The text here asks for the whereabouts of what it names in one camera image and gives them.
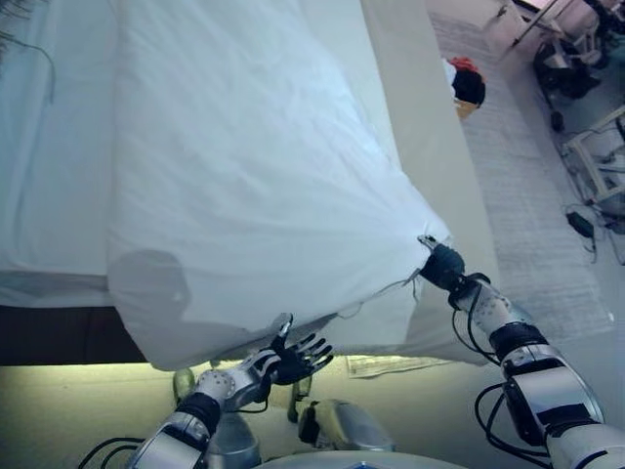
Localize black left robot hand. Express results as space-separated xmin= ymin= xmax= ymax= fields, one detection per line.
xmin=253 ymin=312 xmax=336 ymax=390

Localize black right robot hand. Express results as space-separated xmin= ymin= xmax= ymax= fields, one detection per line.
xmin=417 ymin=234 xmax=466 ymax=293

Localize white duvet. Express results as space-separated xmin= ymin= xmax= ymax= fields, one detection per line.
xmin=104 ymin=0 xmax=453 ymax=373

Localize light grey rug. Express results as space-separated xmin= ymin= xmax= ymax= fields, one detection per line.
xmin=341 ymin=9 xmax=617 ymax=380

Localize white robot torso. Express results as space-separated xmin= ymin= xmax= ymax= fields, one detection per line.
xmin=263 ymin=446 xmax=554 ymax=469

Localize black power adapter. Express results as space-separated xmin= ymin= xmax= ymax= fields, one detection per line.
xmin=565 ymin=209 xmax=595 ymax=238

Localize wicker laundry basket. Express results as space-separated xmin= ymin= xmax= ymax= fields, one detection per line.
xmin=455 ymin=97 xmax=482 ymax=120

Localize black garment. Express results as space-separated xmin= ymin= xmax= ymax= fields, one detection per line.
xmin=451 ymin=71 xmax=487 ymax=107

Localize white metal rack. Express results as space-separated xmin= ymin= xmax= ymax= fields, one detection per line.
xmin=561 ymin=109 xmax=625 ymax=217

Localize white garment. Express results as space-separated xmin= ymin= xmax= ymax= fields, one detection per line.
xmin=441 ymin=58 xmax=460 ymax=90

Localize red garment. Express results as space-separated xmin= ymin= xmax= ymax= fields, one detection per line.
xmin=448 ymin=56 xmax=482 ymax=75

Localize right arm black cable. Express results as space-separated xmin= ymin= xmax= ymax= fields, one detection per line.
xmin=450 ymin=291 xmax=515 ymax=461

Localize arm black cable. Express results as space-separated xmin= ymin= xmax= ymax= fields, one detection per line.
xmin=76 ymin=436 xmax=148 ymax=469
xmin=450 ymin=291 xmax=515 ymax=461

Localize black floor cable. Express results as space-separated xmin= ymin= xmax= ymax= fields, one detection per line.
xmin=564 ymin=194 xmax=625 ymax=266

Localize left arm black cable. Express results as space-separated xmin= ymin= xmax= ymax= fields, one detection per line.
xmin=76 ymin=436 xmax=148 ymax=469

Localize dark brown bed frame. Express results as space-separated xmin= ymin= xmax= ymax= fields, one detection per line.
xmin=0 ymin=302 xmax=148 ymax=365

